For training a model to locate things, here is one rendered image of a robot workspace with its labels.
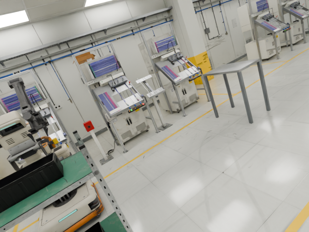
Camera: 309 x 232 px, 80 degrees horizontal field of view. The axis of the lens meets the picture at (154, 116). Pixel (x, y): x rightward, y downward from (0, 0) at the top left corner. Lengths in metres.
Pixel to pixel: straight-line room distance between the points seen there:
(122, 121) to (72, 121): 1.83
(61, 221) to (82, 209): 0.21
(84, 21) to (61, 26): 0.56
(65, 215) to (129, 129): 1.99
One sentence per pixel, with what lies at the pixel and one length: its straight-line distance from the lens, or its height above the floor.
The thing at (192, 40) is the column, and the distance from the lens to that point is 6.07.
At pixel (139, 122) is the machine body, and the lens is 3.77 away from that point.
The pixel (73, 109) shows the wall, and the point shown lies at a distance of 5.12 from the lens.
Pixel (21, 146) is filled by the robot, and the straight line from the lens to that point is 2.08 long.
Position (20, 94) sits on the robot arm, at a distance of 1.91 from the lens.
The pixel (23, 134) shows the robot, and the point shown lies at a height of 1.17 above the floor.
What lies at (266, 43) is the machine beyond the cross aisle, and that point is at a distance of 6.65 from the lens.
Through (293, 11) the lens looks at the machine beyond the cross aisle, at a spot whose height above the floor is 1.02.
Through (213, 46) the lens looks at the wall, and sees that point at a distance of 7.35.
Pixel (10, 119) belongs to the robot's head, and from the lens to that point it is 2.02.
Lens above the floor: 1.37
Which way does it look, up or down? 17 degrees down
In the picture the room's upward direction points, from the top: 22 degrees counter-clockwise
